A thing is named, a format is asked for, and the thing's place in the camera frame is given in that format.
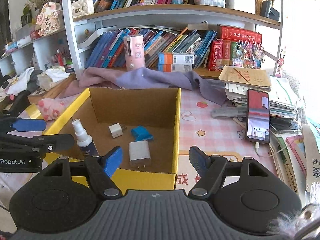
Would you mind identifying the white spray bottle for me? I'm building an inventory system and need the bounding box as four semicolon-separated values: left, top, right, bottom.
72;119;99;157

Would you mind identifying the white power adapter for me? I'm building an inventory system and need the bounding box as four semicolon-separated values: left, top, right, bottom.
129;140;151;168

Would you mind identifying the small white charger cube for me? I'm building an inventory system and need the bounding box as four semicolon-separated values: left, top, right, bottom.
108;123;127;139

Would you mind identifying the pink plush paw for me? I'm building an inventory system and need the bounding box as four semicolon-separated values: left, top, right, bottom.
38;98;66;121

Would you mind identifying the blue item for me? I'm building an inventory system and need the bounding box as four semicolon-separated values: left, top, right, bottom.
131;126;153;141

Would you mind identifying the yellow tape roll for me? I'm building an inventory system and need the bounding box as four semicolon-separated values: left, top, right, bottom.
25;104;43;119

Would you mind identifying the wooden chess box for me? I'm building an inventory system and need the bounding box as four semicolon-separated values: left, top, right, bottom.
28;73;76;104

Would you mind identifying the tissue box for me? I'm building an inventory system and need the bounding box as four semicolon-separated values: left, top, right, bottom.
37;66;70;90

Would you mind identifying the yellow cardboard box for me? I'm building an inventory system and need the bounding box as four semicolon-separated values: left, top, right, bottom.
45;88;181;192

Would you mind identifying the smartphone with red screen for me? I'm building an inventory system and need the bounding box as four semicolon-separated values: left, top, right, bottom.
246;89;271;144

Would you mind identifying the stack of books right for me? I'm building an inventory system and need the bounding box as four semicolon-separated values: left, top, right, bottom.
212;77;306;200

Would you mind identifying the purple pink cloth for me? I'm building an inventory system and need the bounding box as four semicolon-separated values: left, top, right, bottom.
60;67;227;105

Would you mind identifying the brown paper envelope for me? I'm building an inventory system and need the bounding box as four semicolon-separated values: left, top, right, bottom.
218;66;271;89

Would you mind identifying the pink doll figure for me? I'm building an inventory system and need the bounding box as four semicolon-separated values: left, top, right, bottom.
36;2;61;36

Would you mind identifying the orange blue white box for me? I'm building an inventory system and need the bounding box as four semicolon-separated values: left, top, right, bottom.
157;52;194;73

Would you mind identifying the pink cylindrical container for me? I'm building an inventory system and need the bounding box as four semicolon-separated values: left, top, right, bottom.
123;35;145;71

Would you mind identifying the red dictionary book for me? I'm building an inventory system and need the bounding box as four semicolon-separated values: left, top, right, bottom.
207;25;264;72

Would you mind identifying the white quilted handbag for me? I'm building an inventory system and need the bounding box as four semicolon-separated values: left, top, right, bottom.
71;0;94;19

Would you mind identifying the white bookshelf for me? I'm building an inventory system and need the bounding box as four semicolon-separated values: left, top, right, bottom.
0;0;284;81

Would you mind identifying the white charging cable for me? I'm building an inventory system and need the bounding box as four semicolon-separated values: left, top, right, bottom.
254;100;301;158

